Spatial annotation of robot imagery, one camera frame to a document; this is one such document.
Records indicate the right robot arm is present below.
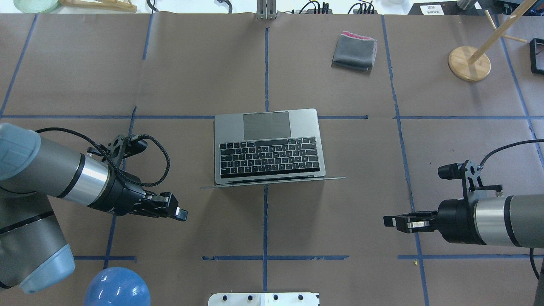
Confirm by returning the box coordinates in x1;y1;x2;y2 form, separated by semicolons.
383;194;544;249

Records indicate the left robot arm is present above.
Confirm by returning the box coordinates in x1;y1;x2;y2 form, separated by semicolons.
0;123;188;294

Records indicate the grey laptop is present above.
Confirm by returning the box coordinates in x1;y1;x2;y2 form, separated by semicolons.
214;108;329;188

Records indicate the black picture frame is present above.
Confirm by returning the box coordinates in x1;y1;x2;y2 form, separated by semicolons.
529;37;544;75

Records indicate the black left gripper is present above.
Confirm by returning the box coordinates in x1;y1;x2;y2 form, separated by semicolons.
88;168;188;221

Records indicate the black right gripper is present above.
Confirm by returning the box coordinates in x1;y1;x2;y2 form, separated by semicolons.
383;199;486;245

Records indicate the wooden dish rack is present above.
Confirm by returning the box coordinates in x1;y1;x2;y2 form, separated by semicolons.
58;0;137;13

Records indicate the wooden mug tree stand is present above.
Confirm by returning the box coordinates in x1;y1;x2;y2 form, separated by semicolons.
448;0;536;82

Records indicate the green plate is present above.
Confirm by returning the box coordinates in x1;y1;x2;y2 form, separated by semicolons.
13;0;60;14

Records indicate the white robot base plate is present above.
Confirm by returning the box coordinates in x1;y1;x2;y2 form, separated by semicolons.
208;292;321;306

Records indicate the folded grey cloth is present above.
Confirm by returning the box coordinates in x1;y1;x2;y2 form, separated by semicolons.
332;31;378;71

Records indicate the blue desk lamp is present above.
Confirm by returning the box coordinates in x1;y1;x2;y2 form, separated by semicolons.
83;267;151;306

